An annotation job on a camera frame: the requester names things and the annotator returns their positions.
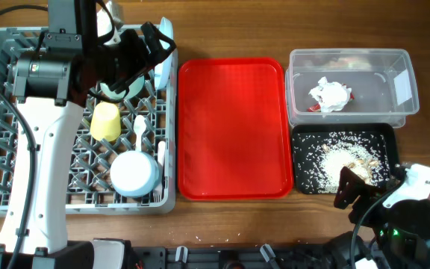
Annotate white napkin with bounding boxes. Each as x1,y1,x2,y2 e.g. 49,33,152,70
308,76,352,114

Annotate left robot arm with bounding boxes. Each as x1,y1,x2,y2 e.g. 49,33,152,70
0,0,176,268

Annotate yellow plastic cup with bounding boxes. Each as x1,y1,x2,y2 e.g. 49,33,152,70
90,102,121,142

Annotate mint green bowl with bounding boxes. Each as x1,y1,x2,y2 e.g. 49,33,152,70
99,76,145,99

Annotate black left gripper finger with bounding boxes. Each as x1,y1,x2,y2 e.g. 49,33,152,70
107,75,144,93
141,22,176,71

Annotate white plastic fork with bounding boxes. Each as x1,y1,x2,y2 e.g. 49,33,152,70
152,140,166,202

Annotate rice and food scraps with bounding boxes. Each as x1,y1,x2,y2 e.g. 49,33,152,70
292,131,390,194

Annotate white plastic spoon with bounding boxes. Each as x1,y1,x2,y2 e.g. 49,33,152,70
133,115,146,152

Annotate clear plastic bin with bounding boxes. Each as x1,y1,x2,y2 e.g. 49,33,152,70
285,49,420,128

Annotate red plastic tray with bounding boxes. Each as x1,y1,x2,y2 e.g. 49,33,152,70
177,58,294,201

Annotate light blue plate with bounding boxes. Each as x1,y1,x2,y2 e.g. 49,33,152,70
154,17,174,90

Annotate red snack wrapper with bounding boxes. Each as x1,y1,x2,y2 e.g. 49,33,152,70
307,84,355,113

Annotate black tray bin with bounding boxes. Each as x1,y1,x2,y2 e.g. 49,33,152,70
291,123,399,191

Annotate grey dishwasher rack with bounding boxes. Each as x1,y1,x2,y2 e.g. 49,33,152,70
0,27,177,217

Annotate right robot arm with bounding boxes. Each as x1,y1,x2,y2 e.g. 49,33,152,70
322,164,430,268

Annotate light blue bowl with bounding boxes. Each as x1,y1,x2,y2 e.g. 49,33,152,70
110,150,161,198

